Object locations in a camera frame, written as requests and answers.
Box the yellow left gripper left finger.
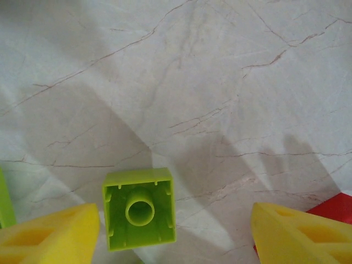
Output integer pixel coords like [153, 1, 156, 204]
[0, 202, 100, 264]

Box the green lego brick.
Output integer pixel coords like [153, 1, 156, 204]
[0, 167, 17, 229]
[102, 167, 177, 252]

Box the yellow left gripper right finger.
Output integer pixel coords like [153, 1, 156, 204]
[251, 202, 352, 264]

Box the red lego brick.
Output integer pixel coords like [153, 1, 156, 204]
[305, 191, 352, 225]

